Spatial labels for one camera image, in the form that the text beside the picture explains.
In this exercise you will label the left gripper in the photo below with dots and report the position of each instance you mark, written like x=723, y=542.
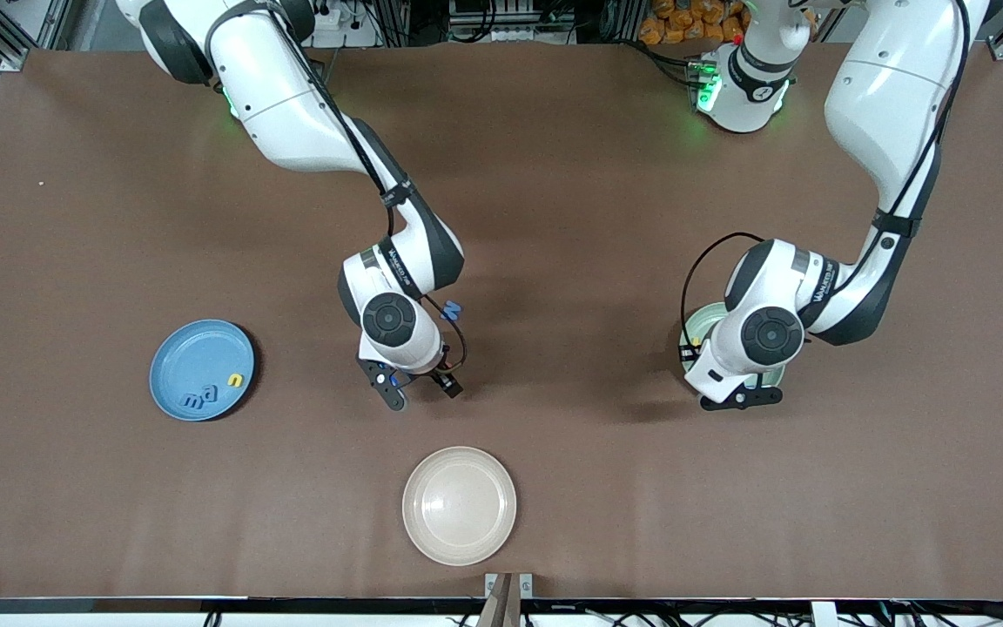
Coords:
x=685, y=353

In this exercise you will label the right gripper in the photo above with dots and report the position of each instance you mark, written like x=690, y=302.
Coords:
x=444, y=380

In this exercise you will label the blue foam letter W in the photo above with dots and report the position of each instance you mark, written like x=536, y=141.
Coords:
x=452, y=309

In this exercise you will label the blue foam letter m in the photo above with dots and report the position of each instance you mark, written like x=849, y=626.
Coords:
x=193, y=401

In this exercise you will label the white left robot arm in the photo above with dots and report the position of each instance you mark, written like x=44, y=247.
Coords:
x=893, y=87

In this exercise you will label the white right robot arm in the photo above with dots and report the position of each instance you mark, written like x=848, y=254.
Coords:
x=284, y=104

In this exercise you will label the green plate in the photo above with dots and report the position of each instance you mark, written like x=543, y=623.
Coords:
x=700, y=324

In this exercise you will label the beige plate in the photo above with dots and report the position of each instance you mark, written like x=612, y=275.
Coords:
x=458, y=505

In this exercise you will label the blue plate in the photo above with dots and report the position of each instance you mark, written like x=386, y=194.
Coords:
x=188, y=357

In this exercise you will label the white label tag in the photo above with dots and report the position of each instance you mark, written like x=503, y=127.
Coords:
x=824, y=614

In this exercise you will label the orange packaged items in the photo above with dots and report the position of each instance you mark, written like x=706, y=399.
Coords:
x=684, y=22

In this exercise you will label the white power strip with plugs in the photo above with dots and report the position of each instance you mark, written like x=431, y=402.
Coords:
x=336, y=17

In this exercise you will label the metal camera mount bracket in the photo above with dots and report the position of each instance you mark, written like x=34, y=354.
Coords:
x=526, y=585

